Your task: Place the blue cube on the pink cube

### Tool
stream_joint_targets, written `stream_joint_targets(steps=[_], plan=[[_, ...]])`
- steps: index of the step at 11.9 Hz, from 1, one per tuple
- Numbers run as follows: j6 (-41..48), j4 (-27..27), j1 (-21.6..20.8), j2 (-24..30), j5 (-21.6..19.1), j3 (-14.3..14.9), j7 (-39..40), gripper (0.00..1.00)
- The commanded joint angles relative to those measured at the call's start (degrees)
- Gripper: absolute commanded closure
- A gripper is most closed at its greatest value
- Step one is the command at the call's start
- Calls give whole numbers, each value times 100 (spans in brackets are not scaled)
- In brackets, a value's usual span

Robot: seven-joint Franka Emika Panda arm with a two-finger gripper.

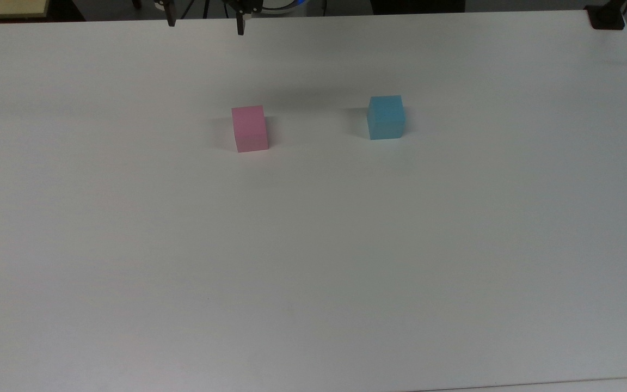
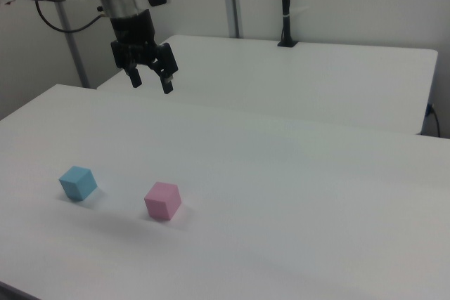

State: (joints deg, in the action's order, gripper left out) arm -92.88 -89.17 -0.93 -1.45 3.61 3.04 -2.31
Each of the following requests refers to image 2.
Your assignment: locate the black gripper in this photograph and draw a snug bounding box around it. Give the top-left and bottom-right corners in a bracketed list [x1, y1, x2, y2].
[109, 9, 179, 96]

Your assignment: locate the blue cube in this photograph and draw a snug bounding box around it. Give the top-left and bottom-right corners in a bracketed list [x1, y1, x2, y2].
[58, 165, 98, 202]

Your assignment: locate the pink cube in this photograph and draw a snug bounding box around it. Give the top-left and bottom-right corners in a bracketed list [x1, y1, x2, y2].
[143, 181, 183, 222]

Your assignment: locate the slim aluminium frame post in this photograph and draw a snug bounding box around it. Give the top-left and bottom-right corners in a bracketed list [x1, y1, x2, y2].
[54, 0, 91, 89]

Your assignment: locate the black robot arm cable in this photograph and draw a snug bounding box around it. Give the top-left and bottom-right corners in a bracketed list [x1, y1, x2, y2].
[34, 0, 106, 33]

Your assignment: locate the black cable with blue plug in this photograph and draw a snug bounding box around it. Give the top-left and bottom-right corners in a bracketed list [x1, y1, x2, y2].
[426, 103, 442, 138]

